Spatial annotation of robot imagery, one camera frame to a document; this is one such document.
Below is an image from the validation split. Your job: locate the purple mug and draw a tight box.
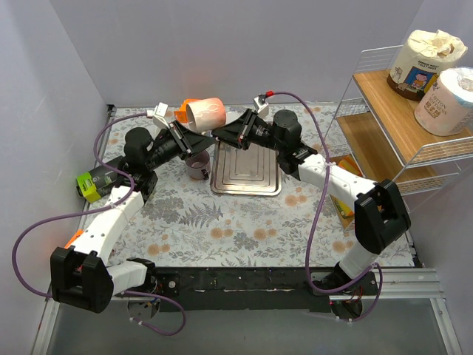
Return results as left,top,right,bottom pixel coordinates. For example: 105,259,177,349
185,150,211,180

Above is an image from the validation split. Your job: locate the pink mug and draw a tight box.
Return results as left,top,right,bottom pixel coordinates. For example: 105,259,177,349
186,98,226,133

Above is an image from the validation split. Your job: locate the blue white mug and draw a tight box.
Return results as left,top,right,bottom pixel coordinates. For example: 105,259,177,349
225,111,241,124

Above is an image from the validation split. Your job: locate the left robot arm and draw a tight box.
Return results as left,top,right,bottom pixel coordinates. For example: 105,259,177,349
50,121,214,313

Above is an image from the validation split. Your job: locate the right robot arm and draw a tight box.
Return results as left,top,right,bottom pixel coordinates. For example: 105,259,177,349
211,109,411,294

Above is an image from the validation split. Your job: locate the orange box at back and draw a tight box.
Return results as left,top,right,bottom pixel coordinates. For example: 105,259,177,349
174,98,198,124

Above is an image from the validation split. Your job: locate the steel tray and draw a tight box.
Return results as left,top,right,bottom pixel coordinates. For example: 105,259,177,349
211,142,282,196

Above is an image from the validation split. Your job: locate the green black box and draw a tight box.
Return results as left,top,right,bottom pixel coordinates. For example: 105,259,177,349
76,165,118,203

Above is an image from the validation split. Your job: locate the orange yellow box on shelf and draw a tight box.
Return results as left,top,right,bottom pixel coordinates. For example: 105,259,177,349
330,195,354,221

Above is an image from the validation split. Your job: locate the orange pink sponge box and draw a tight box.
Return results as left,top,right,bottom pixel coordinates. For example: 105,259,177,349
64,229,84,249

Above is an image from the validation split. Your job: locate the cartoon toilet paper roll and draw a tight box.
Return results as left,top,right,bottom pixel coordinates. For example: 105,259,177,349
387,30,468,101

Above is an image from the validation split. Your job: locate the pink toilet paper roll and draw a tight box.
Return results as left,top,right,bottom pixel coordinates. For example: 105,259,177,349
414,67,472,136

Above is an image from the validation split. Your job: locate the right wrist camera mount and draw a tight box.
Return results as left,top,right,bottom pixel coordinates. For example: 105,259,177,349
253,91,274,118

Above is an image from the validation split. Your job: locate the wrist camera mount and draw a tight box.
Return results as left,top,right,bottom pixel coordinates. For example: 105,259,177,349
146,102,174,133
253,91,274,118

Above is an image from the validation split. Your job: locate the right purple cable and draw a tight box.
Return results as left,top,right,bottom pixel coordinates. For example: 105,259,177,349
271,91,384,323

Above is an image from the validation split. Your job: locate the purple cable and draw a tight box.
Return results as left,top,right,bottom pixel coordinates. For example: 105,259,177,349
11,110,186,337
271,91,384,323

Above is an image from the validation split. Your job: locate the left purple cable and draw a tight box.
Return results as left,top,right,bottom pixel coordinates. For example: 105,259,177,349
11,110,186,337

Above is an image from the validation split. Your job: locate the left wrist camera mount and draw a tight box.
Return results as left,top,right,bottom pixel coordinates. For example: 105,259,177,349
146,102,174,133

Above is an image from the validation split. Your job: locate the wire wooden shelf rack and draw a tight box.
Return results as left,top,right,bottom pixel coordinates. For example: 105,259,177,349
324,45,472,210

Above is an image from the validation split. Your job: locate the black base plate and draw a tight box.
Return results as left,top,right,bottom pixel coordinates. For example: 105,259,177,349
145,267,378,318

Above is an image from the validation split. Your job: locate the aluminium frame rail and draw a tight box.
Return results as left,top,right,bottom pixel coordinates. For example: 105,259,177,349
33,268,461,354

